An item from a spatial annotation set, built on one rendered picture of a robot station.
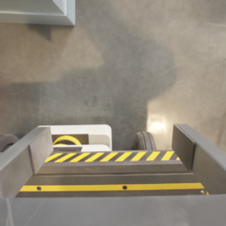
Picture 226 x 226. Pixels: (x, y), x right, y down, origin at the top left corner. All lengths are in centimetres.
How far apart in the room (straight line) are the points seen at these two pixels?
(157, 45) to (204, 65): 18
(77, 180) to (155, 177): 14
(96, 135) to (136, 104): 20
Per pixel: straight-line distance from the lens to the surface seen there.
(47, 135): 16
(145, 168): 31
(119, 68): 57
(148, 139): 50
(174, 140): 17
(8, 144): 66
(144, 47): 58
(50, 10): 50
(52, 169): 32
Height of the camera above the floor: 57
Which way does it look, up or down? 75 degrees down
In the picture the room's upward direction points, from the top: 179 degrees counter-clockwise
